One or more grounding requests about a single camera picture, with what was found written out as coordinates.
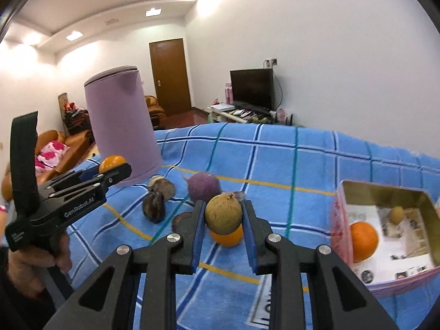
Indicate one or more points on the brown leather armchair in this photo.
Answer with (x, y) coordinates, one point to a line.
(154, 108)

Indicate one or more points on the pink tin box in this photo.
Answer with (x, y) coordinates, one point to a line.
(343, 209)

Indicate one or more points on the brown leather sofa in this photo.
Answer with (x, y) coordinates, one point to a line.
(74, 146)

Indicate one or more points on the white television stand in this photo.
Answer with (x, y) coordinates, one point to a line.
(220, 115)

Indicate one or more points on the brown kiwi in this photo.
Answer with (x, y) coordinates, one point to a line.
(396, 215)
(223, 215)

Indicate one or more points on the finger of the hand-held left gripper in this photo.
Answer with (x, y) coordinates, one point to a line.
(77, 176)
(115, 176)

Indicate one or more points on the orange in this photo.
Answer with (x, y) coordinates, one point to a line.
(227, 240)
(110, 161)
(362, 242)

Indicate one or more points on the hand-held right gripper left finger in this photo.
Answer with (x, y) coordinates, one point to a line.
(198, 244)

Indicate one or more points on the rack with clothes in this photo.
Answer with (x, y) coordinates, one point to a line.
(74, 117)

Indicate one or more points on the purple sugarcane piece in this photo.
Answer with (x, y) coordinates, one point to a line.
(181, 219)

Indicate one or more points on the purple round radish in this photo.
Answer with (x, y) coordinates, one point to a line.
(204, 186)

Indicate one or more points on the person's left hand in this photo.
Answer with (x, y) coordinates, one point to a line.
(27, 268)

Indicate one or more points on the white wall socket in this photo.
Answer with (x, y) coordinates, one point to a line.
(271, 62)

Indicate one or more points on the pink patterned packet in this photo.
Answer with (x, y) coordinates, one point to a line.
(282, 115)

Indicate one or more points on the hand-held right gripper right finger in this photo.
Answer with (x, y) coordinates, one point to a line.
(249, 244)

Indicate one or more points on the printed paper sheet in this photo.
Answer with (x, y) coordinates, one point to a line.
(395, 244)

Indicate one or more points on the dark wrinkled passion fruit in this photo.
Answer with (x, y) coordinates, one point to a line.
(153, 207)

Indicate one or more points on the ceiling air vent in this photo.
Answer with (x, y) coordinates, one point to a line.
(111, 21)

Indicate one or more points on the brown wooden door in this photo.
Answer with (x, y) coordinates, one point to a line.
(170, 79)

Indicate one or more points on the pink floral cushion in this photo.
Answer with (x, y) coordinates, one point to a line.
(51, 154)

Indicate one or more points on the square ceiling light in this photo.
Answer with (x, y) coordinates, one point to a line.
(153, 12)
(74, 35)

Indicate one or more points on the blue plaid blanket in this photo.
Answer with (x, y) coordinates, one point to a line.
(275, 158)

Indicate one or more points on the black television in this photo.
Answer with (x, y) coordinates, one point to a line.
(252, 87)

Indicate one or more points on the purple electric kettle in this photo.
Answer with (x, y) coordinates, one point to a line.
(120, 123)

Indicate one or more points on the white flat box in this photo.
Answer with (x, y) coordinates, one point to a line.
(224, 107)

